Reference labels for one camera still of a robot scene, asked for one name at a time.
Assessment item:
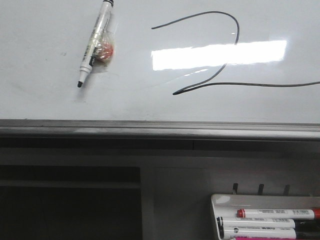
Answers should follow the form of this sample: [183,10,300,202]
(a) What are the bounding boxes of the white black-tipped whiteboard marker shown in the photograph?
[77,0,114,88]

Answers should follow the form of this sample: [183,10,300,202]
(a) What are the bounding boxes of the orange magnet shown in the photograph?
[96,30,115,67]

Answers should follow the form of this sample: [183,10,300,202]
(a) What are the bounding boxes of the grey aluminium whiteboard ledge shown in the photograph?
[0,119,320,141]

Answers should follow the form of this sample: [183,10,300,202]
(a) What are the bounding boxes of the red-capped whiteboard marker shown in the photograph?
[236,208,320,220]

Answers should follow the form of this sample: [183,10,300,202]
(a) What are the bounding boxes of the white marker tray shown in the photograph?
[210,194,320,240]

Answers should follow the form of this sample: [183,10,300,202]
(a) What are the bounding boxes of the black-capped marker upper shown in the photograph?
[216,216,320,231]

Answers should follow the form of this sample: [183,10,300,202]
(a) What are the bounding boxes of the black-capped marker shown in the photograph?
[216,216,320,231]
[219,227,320,240]

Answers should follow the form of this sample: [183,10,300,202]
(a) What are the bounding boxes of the pink marker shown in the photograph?
[230,237,306,240]

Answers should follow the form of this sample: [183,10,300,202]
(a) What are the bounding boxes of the black-capped marker lower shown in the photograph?
[219,227,320,240]

